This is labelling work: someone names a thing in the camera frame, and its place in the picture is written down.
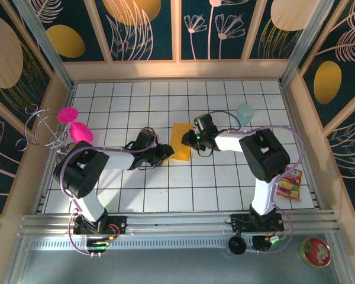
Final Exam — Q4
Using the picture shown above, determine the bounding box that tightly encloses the yellow cloth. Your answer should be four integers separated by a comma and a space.
162, 122, 193, 164

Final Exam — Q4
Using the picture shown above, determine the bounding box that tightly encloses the teal translucent plastic cup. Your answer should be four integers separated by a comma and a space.
235, 104, 255, 127

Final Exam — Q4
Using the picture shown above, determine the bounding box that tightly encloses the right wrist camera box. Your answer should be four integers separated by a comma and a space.
193, 113, 219, 134

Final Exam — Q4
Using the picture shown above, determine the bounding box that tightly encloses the aluminium mounting rail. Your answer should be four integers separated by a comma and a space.
17, 209, 341, 237

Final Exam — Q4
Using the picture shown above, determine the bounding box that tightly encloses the aluminium frame post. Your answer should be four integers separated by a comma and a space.
279, 0, 335, 86
12, 0, 75, 89

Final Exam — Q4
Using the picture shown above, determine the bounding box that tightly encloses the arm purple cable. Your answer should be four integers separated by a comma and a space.
59, 126, 160, 259
208, 109, 306, 256

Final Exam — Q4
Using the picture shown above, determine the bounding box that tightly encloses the red yellow snack packet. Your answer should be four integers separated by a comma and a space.
275, 166, 303, 202

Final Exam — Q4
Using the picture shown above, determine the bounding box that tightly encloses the silver wire rack stand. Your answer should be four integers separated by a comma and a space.
15, 104, 79, 156

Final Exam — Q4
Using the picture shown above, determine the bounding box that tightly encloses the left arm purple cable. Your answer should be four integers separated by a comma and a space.
59, 126, 160, 259

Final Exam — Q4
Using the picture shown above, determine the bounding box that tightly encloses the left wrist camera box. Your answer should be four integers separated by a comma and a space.
134, 128, 160, 149

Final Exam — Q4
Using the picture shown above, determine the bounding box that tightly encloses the pink plastic goblet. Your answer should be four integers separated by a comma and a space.
57, 106, 94, 143

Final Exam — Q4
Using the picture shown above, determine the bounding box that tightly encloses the black round knob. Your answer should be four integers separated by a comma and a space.
227, 235, 248, 256

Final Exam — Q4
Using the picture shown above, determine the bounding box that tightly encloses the aluminium side rail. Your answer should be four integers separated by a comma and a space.
279, 82, 325, 209
32, 84, 76, 214

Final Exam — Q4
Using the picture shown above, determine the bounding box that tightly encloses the perforated metal cable tray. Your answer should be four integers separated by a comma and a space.
28, 238, 231, 251

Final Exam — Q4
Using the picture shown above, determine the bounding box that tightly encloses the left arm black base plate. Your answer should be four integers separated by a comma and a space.
73, 213, 128, 236

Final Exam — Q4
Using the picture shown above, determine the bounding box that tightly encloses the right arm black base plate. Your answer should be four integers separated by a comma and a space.
226, 213, 285, 233

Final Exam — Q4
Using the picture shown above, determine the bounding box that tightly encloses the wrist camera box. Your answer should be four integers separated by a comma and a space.
134, 128, 160, 149
193, 113, 219, 134

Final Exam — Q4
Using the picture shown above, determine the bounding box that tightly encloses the red round tin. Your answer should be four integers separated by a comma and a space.
301, 237, 332, 269

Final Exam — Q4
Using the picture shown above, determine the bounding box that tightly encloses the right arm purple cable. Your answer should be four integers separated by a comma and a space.
208, 109, 306, 256

